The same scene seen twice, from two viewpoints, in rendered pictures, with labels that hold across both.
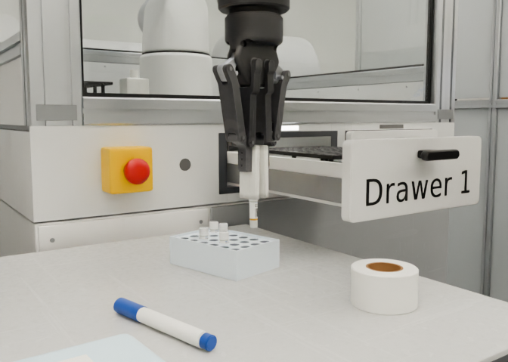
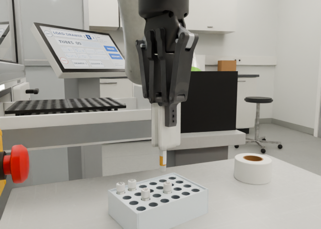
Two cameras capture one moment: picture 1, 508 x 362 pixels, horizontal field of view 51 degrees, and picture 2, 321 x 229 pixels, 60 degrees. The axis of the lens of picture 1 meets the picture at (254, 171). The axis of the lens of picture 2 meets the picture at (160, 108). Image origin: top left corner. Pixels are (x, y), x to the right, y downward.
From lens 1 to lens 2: 0.74 m
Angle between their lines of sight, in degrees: 76
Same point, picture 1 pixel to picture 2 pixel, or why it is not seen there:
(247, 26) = (187, 2)
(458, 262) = not seen: outside the picture
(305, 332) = (306, 202)
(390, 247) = not seen: hidden behind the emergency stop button
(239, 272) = (206, 204)
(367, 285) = (268, 169)
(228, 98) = (187, 63)
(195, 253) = (170, 212)
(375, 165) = not seen: hidden behind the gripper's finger
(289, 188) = (104, 136)
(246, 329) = (313, 220)
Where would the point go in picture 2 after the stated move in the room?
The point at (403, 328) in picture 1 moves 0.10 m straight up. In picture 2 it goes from (288, 180) to (292, 129)
